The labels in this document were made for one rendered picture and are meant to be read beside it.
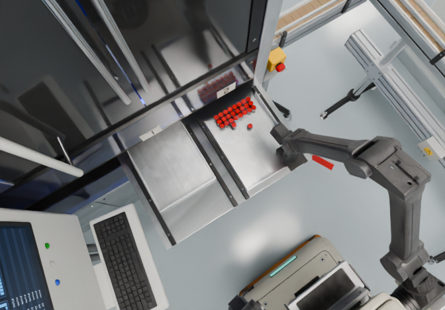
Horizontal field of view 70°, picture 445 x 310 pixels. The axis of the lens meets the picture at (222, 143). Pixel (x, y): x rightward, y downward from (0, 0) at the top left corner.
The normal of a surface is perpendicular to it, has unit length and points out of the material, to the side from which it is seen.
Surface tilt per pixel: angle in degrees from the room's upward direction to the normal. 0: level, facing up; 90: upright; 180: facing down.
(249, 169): 0
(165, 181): 0
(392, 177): 16
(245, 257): 0
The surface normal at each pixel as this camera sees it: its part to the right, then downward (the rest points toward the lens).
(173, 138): -0.01, -0.25
